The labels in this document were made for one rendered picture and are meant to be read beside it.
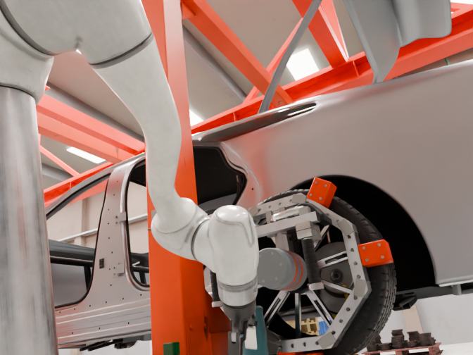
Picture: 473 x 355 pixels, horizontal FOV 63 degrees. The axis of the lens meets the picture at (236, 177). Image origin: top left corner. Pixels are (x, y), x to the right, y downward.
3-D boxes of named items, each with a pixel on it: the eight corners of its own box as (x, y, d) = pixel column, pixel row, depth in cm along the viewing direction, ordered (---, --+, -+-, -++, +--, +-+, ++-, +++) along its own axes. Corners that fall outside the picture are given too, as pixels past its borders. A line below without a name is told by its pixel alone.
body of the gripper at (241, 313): (250, 309, 82) (253, 344, 86) (258, 285, 90) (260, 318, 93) (217, 306, 84) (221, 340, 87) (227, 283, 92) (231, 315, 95)
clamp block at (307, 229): (322, 239, 123) (319, 224, 125) (312, 235, 115) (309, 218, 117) (307, 243, 125) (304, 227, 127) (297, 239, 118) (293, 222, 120)
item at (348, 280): (393, 284, 169) (345, 228, 186) (389, 284, 162) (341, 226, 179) (336, 327, 175) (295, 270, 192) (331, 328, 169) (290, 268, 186)
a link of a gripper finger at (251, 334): (243, 327, 98) (243, 325, 99) (245, 349, 101) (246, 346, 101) (255, 328, 98) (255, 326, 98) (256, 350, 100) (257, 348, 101)
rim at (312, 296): (349, 201, 167) (250, 241, 186) (333, 187, 148) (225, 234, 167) (397, 320, 145) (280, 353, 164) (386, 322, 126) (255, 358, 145)
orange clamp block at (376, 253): (367, 268, 133) (394, 262, 129) (362, 265, 127) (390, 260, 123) (362, 247, 136) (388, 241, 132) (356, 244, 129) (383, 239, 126)
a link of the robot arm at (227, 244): (269, 269, 86) (225, 253, 94) (266, 205, 81) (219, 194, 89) (239, 294, 78) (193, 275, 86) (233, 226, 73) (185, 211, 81)
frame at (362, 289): (385, 341, 123) (346, 184, 144) (381, 344, 118) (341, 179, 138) (238, 357, 146) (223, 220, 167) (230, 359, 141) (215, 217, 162)
